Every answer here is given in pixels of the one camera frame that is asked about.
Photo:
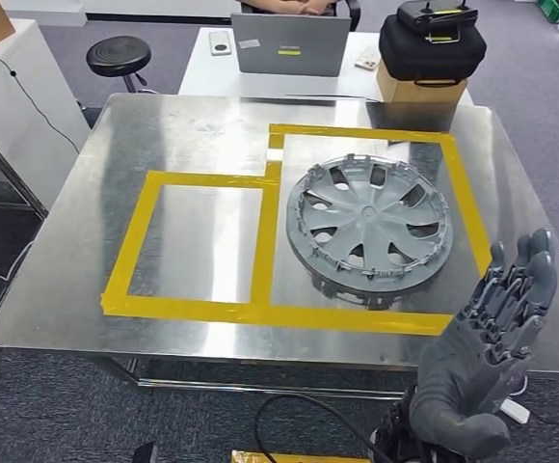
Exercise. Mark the white wall counter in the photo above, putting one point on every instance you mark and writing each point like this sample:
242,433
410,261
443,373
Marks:
115,8

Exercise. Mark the white power strip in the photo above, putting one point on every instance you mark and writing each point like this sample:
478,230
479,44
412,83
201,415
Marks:
516,410

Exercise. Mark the yellow floor tape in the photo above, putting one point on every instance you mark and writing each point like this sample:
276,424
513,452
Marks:
299,457

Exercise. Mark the black round stool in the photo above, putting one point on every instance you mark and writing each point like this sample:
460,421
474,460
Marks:
118,54

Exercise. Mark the person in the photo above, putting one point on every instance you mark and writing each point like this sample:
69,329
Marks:
293,6

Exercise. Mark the grey laptop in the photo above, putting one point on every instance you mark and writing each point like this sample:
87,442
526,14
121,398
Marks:
289,48

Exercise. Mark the white cabinet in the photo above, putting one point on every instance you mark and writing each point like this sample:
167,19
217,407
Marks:
19,128

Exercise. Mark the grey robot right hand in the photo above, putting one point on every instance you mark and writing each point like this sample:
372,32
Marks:
510,319

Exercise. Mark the steel side table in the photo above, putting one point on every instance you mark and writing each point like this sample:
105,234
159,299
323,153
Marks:
5,167

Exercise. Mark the grey plastic wheel hubcap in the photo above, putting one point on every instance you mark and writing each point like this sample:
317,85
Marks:
371,217

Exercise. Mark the yellow workbench tape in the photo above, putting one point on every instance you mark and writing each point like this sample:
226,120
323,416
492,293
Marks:
265,255

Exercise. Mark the small black carry case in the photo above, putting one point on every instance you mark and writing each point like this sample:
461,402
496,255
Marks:
436,14

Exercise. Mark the black robot left foot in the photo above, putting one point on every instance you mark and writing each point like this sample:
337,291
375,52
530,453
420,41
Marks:
146,454

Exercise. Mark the green plastic crate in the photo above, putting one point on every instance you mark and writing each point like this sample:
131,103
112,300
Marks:
554,9

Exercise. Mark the white office desk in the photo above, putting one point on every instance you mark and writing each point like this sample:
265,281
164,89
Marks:
212,76

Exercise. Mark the steel workbench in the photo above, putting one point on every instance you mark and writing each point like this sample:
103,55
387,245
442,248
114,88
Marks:
67,255

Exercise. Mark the large black carry case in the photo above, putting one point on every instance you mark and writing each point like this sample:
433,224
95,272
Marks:
428,54

